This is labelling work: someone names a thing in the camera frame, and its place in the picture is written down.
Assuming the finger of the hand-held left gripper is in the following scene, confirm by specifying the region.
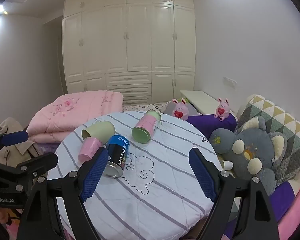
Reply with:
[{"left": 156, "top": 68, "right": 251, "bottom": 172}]
[
  {"left": 0, "top": 129, "right": 29, "bottom": 155},
  {"left": 0, "top": 152, "right": 59, "bottom": 193}
]

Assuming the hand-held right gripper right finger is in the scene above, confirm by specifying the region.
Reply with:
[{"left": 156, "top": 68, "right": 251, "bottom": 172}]
[{"left": 189, "top": 147, "right": 280, "bottom": 240}]

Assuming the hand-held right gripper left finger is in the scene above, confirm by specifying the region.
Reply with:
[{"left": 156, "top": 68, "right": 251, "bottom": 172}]
[{"left": 16, "top": 147, "right": 109, "bottom": 240}]

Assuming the pink cup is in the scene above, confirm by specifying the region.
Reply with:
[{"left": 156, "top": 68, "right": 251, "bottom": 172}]
[{"left": 77, "top": 137, "right": 106, "bottom": 161}]

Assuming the green cup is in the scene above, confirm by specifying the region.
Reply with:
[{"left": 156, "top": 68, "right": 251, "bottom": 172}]
[{"left": 81, "top": 121, "right": 115, "bottom": 140}]

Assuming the white paper cup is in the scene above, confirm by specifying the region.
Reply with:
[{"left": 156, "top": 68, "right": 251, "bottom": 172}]
[{"left": 219, "top": 159, "right": 233, "bottom": 170}]

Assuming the beige jacket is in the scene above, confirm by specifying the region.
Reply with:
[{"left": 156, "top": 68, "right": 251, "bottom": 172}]
[{"left": 0, "top": 117, "right": 44, "bottom": 167}]

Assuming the blue metal can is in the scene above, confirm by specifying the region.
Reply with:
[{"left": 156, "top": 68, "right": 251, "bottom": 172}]
[{"left": 104, "top": 135, "right": 130, "bottom": 178}]

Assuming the purple cushion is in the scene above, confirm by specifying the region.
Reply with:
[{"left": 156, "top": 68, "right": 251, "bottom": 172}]
[{"left": 186, "top": 114, "right": 237, "bottom": 140}]

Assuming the grey plush toy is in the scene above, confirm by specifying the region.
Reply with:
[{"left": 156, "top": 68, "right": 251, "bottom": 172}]
[{"left": 209, "top": 116, "right": 288, "bottom": 197}]

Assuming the striped white tablecloth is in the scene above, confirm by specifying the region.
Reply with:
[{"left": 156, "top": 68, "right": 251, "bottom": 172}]
[{"left": 48, "top": 110, "right": 222, "bottom": 240}]

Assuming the folded pink quilt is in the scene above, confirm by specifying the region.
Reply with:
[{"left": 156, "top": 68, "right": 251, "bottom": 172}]
[{"left": 27, "top": 90, "right": 123, "bottom": 144}]

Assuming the pink bunny toy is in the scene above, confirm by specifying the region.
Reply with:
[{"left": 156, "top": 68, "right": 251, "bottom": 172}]
[
  {"left": 214, "top": 97, "right": 231, "bottom": 121},
  {"left": 170, "top": 98, "right": 190, "bottom": 120}
]

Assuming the pink and green canister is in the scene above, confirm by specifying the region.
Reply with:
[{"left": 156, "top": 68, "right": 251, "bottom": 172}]
[{"left": 131, "top": 110, "right": 162, "bottom": 144}]

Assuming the white bedside cabinet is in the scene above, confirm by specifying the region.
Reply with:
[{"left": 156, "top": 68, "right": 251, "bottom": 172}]
[{"left": 179, "top": 90, "right": 238, "bottom": 117}]

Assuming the triangle patterned quilted pillow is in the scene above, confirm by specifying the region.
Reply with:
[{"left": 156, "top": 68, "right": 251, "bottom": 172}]
[{"left": 236, "top": 94, "right": 300, "bottom": 187}]

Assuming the cream white wardrobe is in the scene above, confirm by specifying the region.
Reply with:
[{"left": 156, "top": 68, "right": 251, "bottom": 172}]
[{"left": 62, "top": 0, "right": 196, "bottom": 105}]

